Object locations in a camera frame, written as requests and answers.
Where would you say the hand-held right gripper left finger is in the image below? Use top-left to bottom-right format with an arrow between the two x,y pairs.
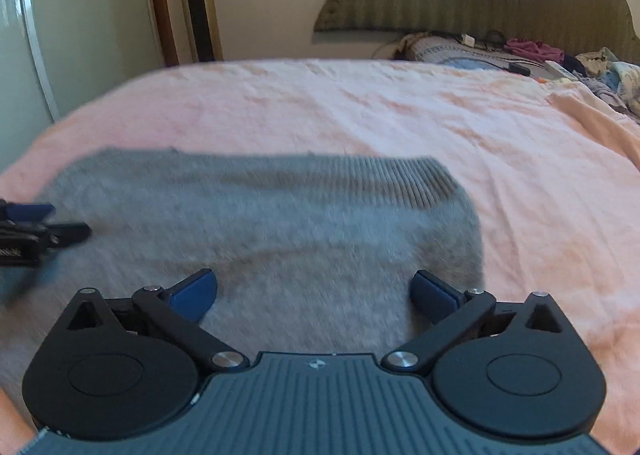
59,267 -> 251,377

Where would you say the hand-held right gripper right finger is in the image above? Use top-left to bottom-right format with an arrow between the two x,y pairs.
382,269 -> 581,377

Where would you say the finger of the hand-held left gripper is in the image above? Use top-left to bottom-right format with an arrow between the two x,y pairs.
42,222 -> 93,250
0,200 -> 57,225

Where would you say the grey sweater with navy sleeves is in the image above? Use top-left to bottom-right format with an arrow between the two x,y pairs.
0,147 -> 487,418

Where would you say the pile of light clothes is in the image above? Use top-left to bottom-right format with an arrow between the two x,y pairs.
574,46 -> 640,122

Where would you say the white flowered wardrobe door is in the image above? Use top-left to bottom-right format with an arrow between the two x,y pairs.
0,0 -> 167,172

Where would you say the pink blanket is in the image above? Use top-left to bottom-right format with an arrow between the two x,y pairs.
0,58 -> 640,455

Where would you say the patterned pillow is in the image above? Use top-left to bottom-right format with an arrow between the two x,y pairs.
394,32 -> 551,74

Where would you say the white remote control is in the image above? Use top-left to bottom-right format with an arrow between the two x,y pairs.
543,60 -> 579,82

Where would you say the purple cloth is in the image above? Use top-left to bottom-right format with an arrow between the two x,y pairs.
504,38 -> 566,64

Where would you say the wooden door frame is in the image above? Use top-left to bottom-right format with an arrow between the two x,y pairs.
142,0 -> 180,69

